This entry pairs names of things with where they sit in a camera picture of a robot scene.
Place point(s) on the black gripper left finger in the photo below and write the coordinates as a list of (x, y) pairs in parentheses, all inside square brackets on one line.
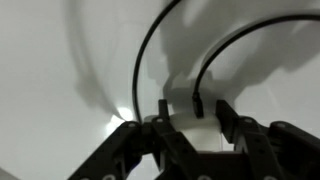
[(163, 140)]

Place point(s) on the white charger adapter block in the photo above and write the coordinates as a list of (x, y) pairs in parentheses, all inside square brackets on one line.
[(200, 133)]

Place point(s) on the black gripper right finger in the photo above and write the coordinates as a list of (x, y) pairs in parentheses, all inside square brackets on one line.
[(253, 140)]

